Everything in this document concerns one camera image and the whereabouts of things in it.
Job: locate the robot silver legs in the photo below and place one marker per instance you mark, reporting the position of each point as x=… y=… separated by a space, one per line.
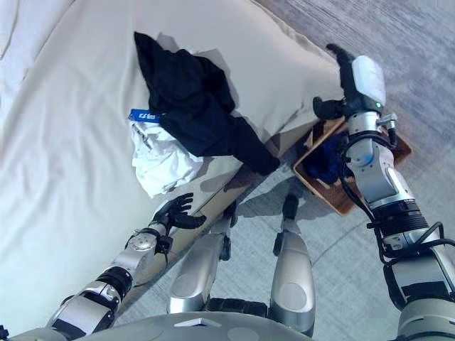
x=213 y=192

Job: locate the bed mattress with beige sheet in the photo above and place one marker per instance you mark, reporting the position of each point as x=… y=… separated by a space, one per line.
x=71 y=106

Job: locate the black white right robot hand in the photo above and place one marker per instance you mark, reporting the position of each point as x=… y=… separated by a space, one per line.
x=369 y=81

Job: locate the silver left robot leg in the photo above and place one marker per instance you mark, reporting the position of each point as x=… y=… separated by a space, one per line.
x=199 y=263

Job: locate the black garment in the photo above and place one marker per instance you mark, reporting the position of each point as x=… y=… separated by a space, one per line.
x=192 y=106

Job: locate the silver right robot leg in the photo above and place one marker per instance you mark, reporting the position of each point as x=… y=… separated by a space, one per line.
x=291 y=266

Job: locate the brown wicker basket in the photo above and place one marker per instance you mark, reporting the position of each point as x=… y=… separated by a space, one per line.
x=334 y=199

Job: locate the white garment with blue tag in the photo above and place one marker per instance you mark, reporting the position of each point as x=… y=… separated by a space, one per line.
x=160 y=163

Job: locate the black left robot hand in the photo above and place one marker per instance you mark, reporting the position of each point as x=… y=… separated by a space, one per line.
x=174 y=213

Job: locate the silver robot leg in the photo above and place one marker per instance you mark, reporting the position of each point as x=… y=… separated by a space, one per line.
x=291 y=266
x=199 y=263

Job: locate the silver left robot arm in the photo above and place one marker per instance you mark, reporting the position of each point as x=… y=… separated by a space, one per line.
x=117 y=266

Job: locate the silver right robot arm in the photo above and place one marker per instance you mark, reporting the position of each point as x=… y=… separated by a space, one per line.
x=377 y=177

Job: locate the grey robot torso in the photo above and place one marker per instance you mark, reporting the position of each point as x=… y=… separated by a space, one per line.
x=142 y=328

